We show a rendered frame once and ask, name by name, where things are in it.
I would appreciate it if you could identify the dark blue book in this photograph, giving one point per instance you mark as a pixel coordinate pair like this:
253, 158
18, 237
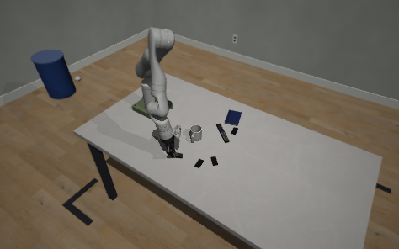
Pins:
233, 117

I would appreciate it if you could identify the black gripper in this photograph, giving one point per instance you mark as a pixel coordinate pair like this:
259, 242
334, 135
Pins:
169, 144

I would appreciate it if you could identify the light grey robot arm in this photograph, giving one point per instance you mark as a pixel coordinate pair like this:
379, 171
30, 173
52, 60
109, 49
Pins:
154, 87

